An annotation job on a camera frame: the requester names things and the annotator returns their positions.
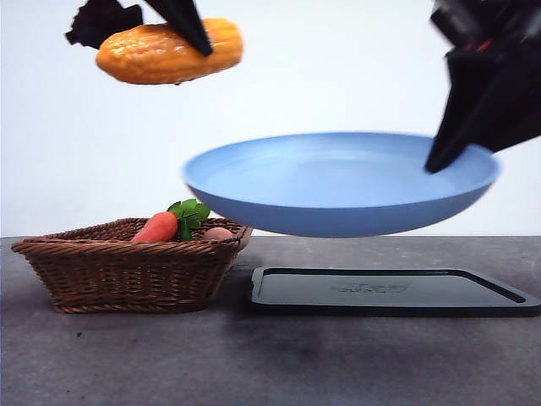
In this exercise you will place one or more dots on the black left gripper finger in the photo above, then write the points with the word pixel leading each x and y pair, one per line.
pixel 186 25
pixel 101 21

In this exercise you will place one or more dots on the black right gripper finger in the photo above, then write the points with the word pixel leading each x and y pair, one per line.
pixel 462 110
pixel 515 118

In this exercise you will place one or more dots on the yellow-orange corn cob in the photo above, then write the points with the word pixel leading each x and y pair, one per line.
pixel 160 55

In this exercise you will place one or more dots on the light blue round plate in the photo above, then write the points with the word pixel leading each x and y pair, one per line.
pixel 338 194

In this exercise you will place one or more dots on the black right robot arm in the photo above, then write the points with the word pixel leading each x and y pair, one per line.
pixel 498 21

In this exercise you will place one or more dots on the brown woven wicker basket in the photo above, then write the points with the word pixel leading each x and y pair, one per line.
pixel 127 275

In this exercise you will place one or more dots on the dark green rectangular tray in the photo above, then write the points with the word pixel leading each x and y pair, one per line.
pixel 380 292

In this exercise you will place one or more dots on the orange carrot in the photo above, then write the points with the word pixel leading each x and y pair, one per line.
pixel 156 228

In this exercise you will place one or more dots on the pale brown egg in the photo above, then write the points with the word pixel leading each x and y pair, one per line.
pixel 219 234

